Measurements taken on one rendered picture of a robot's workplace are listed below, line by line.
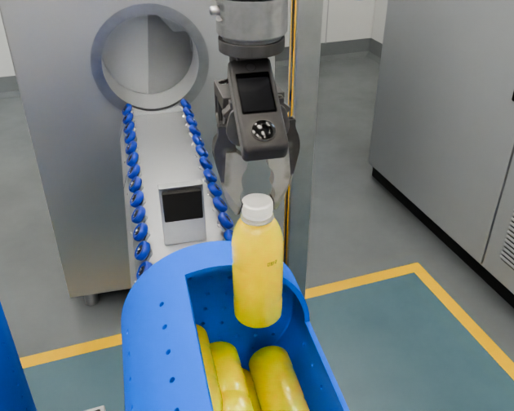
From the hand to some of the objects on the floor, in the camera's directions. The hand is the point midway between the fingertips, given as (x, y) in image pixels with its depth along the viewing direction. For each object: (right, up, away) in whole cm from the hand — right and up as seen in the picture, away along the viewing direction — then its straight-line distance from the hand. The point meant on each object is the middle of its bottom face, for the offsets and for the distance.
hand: (256, 205), depth 68 cm
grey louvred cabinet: (+127, -32, +201) cm, 240 cm away
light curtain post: (+11, -74, +134) cm, 154 cm away
